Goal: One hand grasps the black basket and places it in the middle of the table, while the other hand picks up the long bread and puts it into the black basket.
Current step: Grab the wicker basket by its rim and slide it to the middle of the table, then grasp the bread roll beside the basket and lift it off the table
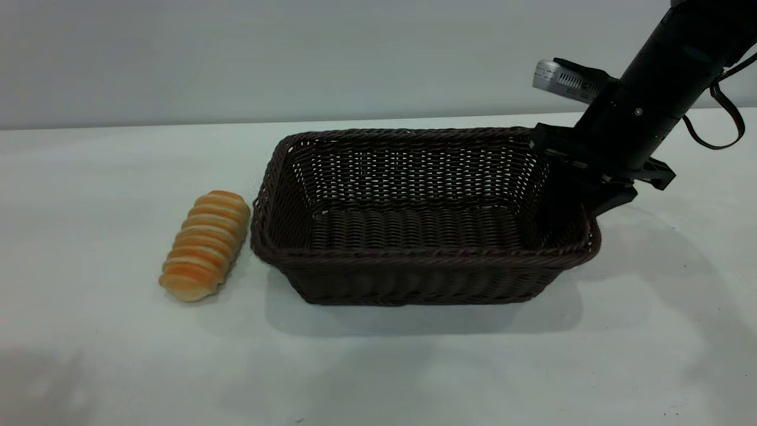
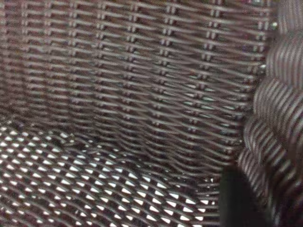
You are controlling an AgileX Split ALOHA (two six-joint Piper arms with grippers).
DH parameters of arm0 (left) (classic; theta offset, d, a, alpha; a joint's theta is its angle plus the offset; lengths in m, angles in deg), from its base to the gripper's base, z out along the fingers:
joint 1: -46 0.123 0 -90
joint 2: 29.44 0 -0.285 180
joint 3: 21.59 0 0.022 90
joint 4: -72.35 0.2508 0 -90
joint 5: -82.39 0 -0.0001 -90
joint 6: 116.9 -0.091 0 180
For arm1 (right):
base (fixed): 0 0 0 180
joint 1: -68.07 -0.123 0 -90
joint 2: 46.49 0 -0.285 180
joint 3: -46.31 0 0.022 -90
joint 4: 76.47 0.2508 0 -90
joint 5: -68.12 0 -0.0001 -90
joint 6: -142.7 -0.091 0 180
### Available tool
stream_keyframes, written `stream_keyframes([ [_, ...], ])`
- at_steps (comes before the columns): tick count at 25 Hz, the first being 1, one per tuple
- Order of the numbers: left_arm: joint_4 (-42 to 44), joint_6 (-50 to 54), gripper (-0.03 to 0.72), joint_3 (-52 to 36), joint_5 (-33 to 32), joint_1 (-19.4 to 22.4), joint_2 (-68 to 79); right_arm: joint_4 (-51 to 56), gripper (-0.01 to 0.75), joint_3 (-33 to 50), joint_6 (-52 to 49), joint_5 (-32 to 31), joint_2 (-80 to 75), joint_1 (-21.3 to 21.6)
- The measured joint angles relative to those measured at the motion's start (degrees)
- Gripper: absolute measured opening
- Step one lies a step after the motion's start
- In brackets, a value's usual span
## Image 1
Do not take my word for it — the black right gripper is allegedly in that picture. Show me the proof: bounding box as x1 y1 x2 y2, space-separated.
530 82 690 240

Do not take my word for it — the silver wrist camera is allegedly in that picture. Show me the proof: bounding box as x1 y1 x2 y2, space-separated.
532 57 619 106

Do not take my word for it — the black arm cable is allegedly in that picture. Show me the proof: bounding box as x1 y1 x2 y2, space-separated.
680 52 757 151

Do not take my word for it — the dark brown woven basket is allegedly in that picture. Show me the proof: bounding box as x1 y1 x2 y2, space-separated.
250 126 602 307

